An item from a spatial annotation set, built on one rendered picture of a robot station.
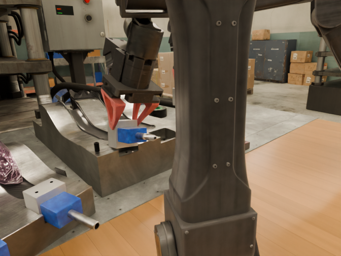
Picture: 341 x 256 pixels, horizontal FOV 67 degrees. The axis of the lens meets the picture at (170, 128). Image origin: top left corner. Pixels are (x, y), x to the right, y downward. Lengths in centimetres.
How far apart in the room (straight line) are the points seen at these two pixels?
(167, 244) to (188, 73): 14
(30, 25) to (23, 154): 71
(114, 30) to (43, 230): 741
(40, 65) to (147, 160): 74
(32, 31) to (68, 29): 23
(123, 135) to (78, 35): 96
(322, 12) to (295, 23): 732
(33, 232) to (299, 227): 41
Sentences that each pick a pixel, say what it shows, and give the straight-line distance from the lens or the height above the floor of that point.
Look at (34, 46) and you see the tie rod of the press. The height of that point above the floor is 109.
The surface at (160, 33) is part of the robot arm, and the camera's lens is 45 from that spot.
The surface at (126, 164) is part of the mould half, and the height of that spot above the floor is 85.
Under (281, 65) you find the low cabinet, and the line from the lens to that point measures 753.
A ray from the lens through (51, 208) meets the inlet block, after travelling 42.
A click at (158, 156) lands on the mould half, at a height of 84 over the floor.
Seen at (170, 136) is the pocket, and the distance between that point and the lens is 63.
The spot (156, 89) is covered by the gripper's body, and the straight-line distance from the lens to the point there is 49.
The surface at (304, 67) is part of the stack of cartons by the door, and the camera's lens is 734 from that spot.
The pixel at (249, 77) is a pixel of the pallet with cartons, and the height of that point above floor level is 37.
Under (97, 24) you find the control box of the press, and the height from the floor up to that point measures 119.
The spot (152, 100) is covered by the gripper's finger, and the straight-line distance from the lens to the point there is 49.
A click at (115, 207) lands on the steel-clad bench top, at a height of 80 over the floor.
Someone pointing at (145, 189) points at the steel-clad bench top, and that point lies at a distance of 55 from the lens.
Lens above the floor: 109
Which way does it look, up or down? 18 degrees down
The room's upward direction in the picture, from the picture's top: 2 degrees counter-clockwise
